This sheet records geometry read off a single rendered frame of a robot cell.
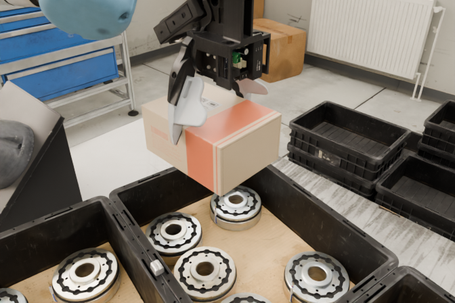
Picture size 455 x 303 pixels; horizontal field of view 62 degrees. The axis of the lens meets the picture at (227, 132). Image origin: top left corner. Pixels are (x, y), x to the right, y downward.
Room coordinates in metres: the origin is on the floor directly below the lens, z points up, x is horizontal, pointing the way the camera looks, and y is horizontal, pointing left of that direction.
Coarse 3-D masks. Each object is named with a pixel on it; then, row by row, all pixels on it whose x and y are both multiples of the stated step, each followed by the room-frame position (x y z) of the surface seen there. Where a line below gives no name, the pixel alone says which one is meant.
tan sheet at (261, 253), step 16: (192, 208) 0.60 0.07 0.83; (208, 208) 0.60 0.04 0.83; (208, 224) 0.55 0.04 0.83; (272, 224) 0.55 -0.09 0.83; (208, 240) 0.51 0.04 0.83; (224, 240) 0.51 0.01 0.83; (240, 240) 0.51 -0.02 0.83; (256, 240) 0.51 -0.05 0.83; (272, 240) 0.51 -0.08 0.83; (288, 240) 0.51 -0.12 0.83; (240, 256) 0.47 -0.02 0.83; (256, 256) 0.47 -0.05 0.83; (272, 256) 0.47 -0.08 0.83; (288, 256) 0.47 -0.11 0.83; (240, 272) 0.44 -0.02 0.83; (256, 272) 0.44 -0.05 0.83; (272, 272) 0.44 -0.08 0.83; (240, 288) 0.41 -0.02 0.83; (256, 288) 0.41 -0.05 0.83; (272, 288) 0.41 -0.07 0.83
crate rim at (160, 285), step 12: (84, 204) 0.50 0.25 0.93; (108, 204) 0.50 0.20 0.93; (48, 216) 0.47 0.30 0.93; (60, 216) 0.47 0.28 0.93; (120, 216) 0.47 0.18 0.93; (24, 228) 0.44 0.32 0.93; (120, 228) 0.44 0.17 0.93; (0, 240) 0.42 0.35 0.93; (132, 240) 0.42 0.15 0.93; (132, 252) 0.40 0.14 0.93; (144, 252) 0.39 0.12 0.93; (144, 264) 0.38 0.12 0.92; (156, 276) 0.35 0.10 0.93; (156, 288) 0.33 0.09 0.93; (168, 288) 0.33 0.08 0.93; (168, 300) 0.31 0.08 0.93
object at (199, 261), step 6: (198, 258) 0.44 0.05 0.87; (204, 258) 0.44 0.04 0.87; (210, 258) 0.44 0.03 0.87; (192, 264) 0.42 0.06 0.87; (198, 264) 0.43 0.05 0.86; (216, 264) 0.42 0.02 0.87; (192, 270) 0.41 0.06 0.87; (216, 270) 0.41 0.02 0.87; (192, 276) 0.40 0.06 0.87; (198, 276) 0.40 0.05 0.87; (204, 276) 0.40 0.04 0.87; (210, 276) 0.40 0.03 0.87; (216, 276) 0.40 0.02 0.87; (204, 282) 0.39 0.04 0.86
